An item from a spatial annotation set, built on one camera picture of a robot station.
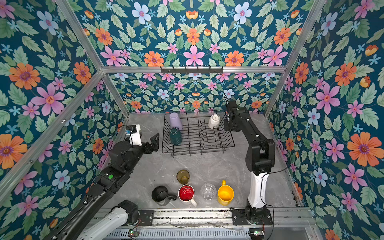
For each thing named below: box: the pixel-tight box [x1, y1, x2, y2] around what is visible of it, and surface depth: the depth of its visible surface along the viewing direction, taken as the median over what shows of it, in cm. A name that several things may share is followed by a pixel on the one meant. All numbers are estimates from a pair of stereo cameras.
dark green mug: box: [169, 127, 183, 146], surface depth 95 cm
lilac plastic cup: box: [169, 112, 183, 131], surface depth 102 cm
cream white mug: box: [208, 113, 220, 130], surface depth 101 cm
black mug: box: [151, 185, 178, 206], surface depth 77 cm
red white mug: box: [177, 184, 197, 207], surface depth 76 cm
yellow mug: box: [217, 180, 235, 206], surface depth 79 cm
